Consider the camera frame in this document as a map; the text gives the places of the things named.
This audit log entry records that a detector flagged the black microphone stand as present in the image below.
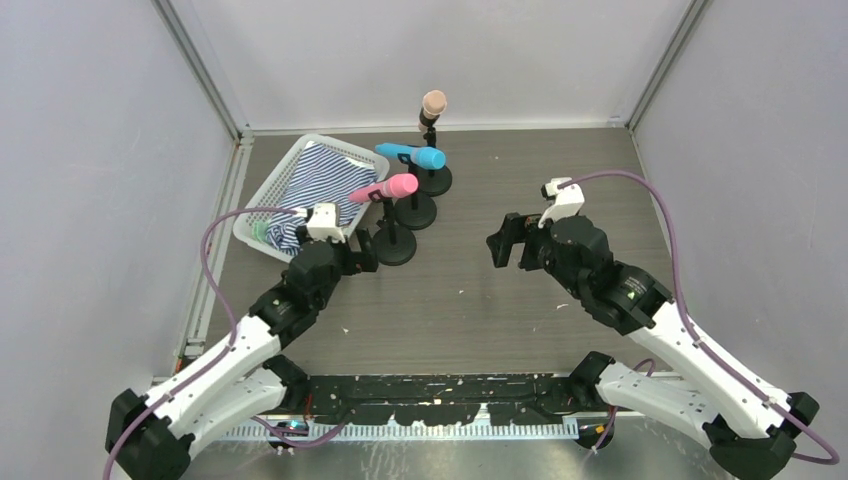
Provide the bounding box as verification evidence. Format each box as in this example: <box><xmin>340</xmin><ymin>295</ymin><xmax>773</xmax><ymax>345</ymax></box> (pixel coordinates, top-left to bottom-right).
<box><xmin>369</xmin><ymin>191</ymin><xmax>417</xmax><ymax>266</ymax></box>
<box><xmin>417</xmin><ymin>109</ymin><xmax>453</xmax><ymax>197</ymax></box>
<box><xmin>395</xmin><ymin>163</ymin><xmax>437</xmax><ymax>230</ymax></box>

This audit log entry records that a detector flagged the black front microphone stand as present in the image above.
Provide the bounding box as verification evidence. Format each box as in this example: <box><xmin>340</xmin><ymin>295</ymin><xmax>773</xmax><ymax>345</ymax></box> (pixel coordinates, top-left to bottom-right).
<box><xmin>395</xmin><ymin>163</ymin><xmax>437</xmax><ymax>230</ymax></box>

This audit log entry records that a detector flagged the pink microphone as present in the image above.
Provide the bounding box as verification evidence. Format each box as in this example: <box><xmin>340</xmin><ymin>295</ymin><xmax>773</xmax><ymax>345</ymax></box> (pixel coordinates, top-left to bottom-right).
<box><xmin>348</xmin><ymin>173</ymin><xmax>419</xmax><ymax>203</ymax></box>

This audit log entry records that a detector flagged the blue microphone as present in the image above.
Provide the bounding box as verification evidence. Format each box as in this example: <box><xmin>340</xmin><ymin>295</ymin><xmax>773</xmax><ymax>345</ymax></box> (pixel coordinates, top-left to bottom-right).
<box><xmin>375</xmin><ymin>143</ymin><xmax>447</xmax><ymax>170</ymax></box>

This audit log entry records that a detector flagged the beige microphone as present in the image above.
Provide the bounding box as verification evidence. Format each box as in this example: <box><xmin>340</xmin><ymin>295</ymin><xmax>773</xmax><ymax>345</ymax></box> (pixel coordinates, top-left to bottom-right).
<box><xmin>418</xmin><ymin>90</ymin><xmax>447</xmax><ymax>132</ymax></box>

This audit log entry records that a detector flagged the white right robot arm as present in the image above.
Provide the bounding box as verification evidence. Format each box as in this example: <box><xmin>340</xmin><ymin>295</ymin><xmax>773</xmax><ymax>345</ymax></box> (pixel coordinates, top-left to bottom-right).
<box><xmin>486</xmin><ymin>213</ymin><xmax>819</xmax><ymax>479</ymax></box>

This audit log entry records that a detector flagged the blue striped cloth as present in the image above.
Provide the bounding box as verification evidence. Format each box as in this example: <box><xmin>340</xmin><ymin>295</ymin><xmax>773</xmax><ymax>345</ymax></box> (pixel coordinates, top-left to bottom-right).
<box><xmin>266</xmin><ymin>141</ymin><xmax>377</xmax><ymax>256</ymax></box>

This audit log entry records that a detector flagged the green cloth in basket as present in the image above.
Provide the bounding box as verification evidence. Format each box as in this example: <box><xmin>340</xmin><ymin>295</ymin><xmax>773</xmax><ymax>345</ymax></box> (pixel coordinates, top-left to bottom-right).
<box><xmin>251</xmin><ymin>221</ymin><xmax>269</xmax><ymax>243</ymax></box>

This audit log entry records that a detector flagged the white plastic basket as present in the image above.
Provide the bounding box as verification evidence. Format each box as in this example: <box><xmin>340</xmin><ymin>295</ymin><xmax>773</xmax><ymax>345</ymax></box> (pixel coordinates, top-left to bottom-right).
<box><xmin>233</xmin><ymin>134</ymin><xmax>390</xmax><ymax>263</ymax></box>

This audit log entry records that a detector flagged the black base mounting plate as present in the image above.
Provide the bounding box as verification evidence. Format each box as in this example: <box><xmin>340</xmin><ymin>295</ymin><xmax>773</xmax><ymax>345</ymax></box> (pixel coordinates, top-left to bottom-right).
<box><xmin>284</xmin><ymin>373</ymin><xmax>606</xmax><ymax>426</ymax></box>

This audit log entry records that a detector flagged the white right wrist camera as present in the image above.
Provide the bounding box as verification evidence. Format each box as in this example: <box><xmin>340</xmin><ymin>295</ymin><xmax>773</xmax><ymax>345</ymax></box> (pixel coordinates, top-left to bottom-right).
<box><xmin>537</xmin><ymin>177</ymin><xmax>585</xmax><ymax>228</ymax></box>

